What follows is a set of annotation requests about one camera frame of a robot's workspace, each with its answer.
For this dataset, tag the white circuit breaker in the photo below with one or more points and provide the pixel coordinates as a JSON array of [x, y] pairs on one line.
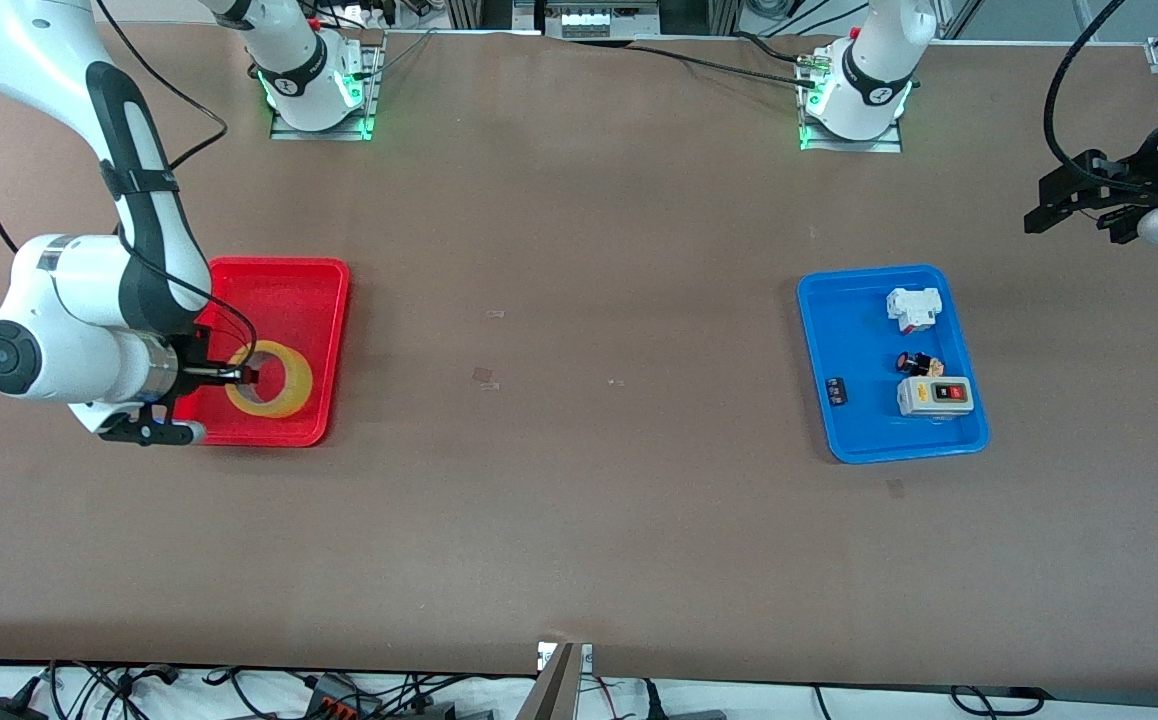
[[911, 308]]

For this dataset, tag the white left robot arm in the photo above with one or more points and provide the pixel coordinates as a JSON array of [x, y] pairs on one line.
[[879, 50]]

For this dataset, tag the aluminium frame post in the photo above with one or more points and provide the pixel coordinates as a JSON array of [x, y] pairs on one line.
[[469, 12], [719, 15]]

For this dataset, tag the yellow tape roll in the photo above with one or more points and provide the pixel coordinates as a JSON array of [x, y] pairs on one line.
[[302, 386]]

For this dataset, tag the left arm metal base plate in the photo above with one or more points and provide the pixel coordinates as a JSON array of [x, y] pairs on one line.
[[859, 146]]

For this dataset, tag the red push button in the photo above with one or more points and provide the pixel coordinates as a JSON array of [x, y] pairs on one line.
[[919, 364]]

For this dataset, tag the white power strip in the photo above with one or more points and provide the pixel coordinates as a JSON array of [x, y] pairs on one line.
[[599, 20]]

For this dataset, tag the grey on-off switch box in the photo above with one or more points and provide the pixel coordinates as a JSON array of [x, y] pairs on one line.
[[939, 410]]

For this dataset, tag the red plastic tray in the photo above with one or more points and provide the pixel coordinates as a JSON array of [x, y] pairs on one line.
[[289, 300]]

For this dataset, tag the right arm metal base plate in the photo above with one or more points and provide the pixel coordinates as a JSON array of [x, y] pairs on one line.
[[319, 134]]

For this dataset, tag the blue plastic tray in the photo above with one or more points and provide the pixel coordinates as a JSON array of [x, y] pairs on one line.
[[854, 330]]

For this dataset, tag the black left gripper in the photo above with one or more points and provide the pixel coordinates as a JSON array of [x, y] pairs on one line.
[[1132, 181]]

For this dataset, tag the orange black connector box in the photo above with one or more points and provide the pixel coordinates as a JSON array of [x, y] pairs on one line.
[[339, 702]]

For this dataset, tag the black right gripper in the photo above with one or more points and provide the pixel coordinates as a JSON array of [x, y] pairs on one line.
[[191, 366]]

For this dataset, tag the small dark terminal block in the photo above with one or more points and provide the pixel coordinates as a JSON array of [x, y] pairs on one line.
[[838, 391]]

